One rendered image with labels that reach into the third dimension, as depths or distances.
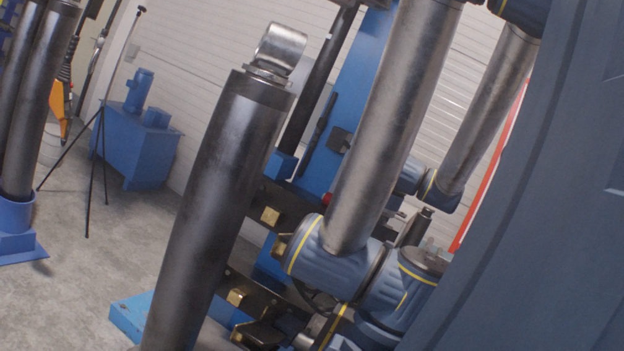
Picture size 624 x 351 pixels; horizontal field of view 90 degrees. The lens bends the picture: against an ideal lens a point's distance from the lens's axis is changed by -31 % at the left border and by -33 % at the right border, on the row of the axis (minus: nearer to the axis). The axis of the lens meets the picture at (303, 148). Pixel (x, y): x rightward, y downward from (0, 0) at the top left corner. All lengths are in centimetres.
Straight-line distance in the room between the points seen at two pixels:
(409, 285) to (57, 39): 188
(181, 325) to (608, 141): 142
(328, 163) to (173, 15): 326
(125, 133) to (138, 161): 31
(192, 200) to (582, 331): 120
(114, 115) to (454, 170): 345
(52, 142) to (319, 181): 256
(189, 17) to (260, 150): 356
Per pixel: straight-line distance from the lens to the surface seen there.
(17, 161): 233
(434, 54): 86
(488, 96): 99
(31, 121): 225
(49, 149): 387
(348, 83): 202
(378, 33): 204
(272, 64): 127
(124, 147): 401
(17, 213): 244
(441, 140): 352
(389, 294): 114
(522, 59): 91
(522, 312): 32
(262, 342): 173
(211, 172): 126
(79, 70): 598
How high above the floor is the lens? 151
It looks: 8 degrees down
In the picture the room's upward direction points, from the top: 24 degrees clockwise
